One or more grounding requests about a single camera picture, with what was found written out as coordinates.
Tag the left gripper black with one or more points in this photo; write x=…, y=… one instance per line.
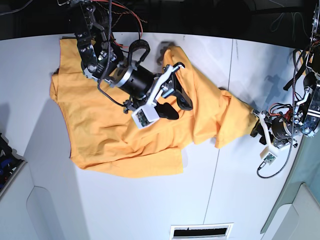
x=258, y=131

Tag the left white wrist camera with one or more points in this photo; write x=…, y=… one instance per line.
x=268, y=150

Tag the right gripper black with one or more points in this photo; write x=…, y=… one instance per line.
x=169, y=88

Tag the white slotted vent panel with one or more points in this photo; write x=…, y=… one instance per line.
x=219, y=231

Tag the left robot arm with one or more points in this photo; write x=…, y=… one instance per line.
x=305, y=85

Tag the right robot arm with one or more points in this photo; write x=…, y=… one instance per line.
x=102, y=60

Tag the orange yellow t-shirt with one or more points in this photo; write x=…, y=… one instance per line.
x=105, y=139

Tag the box of dark items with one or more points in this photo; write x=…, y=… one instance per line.
x=9, y=163

